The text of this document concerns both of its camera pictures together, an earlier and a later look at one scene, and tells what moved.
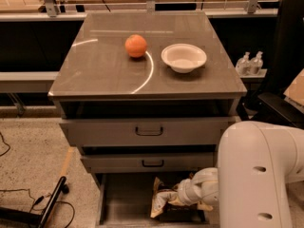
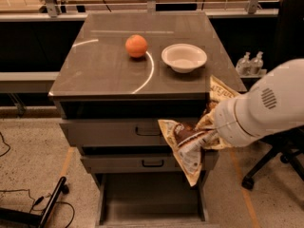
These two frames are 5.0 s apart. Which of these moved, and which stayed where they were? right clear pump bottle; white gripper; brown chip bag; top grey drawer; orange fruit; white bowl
Moved: white gripper; brown chip bag
Stayed: orange fruit; white bowl; right clear pump bottle; top grey drawer
